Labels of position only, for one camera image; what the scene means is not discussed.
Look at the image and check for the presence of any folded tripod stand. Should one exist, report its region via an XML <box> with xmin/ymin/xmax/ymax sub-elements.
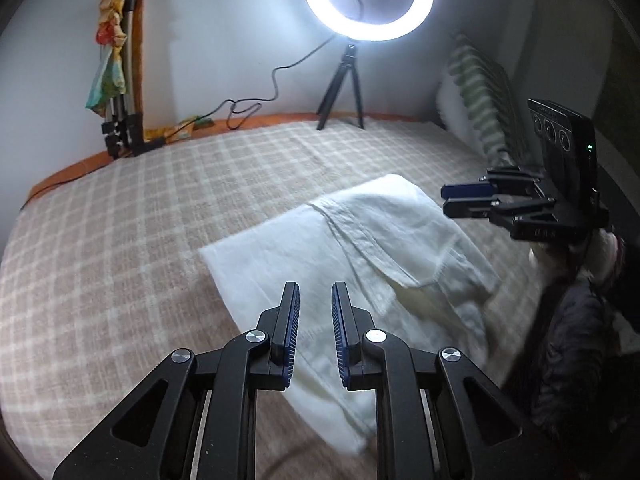
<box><xmin>101</xmin><ymin>0</ymin><xmax>166</xmax><ymax>160</ymax></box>

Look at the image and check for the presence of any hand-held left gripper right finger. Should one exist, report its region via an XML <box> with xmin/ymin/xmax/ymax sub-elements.
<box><xmin>331</xmin><ymin>281</ymin><xmax>576</xmax><ymax>480</ymax></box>

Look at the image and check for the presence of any black power cable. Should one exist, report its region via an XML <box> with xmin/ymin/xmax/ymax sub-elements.
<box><xmin>155</xmin><ymin>37</ymin><xmax>333</xmax><ymax>148</ymax></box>

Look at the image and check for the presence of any orange wooden board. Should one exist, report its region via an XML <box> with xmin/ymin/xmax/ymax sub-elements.
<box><xmin>131</xmin><ymin>0</ymin><xmax>148</xmax><ymax>143</ymax></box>

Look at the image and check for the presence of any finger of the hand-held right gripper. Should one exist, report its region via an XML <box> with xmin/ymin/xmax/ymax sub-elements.
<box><xmin>442</xmin><ymin>195</ymin><xmax>558</xmax><ymax>229</ymax></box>
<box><xmin>441</xmin><ymin>165</ymin><xmax>546</xmax><ymax>201</ymax></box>

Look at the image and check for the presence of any white long-sleeved shirt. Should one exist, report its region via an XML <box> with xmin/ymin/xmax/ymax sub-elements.
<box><xmin>199</xmin><ymin>174</ymin><xmax>503</xmax><ymax>456</ymax></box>

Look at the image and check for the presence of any green striped pillow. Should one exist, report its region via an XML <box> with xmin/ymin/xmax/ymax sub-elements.
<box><xmin>435</xmin><ymin>35</ymin><xmax>533</xmax><ymax>168</ymax></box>

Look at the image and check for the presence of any colourful scarf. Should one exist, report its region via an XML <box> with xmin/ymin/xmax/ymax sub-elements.
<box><xmin>85</xmin><ymin>0</ymin><xmax>143</xmax><ymax>113</ymax></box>

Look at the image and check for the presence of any beige checked blanket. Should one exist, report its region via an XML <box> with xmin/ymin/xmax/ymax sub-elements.
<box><xmin>0</xmin><ymin>120</ymin><xmax>551</xmax><ymax>480</ymax></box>

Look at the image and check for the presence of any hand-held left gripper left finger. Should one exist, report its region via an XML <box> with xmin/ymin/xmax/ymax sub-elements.
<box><xmin>52</xmin><ymin>281</ymin><xmax>301</xmax><ymax>480</ymax></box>

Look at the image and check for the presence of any person's right hand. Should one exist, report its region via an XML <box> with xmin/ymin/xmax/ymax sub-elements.
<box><xmin>529</xmin><ymin>229</ymin><xmax>627</xmax><ymax>286</ymax></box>

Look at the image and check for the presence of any white ring light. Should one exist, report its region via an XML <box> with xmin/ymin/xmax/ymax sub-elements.
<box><xmin>302</xmin><ymin>0</ymin><xmax>435</xmax><ymax>43</ymax></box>

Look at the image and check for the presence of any yellow green packet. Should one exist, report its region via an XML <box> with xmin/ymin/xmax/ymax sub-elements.
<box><xmin>172</xmin><ymin>116</ymin><xmax>215</xmax><ymax>140</ymax></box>

